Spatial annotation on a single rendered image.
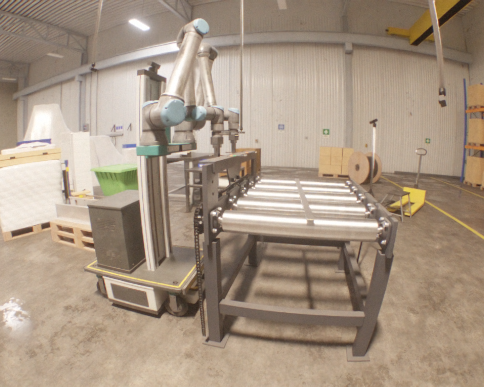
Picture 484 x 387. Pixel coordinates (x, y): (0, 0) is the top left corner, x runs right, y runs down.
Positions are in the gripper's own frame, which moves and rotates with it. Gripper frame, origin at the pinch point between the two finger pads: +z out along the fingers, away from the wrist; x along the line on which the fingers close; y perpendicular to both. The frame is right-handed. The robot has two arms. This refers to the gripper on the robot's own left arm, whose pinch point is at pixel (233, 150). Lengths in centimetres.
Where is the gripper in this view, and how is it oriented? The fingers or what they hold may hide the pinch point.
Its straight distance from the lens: 211.3
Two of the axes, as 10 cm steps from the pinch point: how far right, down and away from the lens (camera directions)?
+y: 9.7, 0.5, -2.3
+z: 0.0, 9.8, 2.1
